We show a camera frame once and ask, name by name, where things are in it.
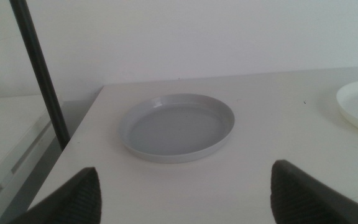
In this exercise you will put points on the black pole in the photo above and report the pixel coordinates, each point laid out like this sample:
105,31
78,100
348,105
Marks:
42,74

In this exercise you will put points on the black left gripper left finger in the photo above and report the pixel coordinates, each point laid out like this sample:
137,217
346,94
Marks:
79,202

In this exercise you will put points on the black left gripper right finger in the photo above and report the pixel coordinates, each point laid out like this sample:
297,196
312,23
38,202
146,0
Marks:
297,199

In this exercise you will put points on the grey shallow bowl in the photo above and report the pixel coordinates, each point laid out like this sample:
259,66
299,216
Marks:
176,130

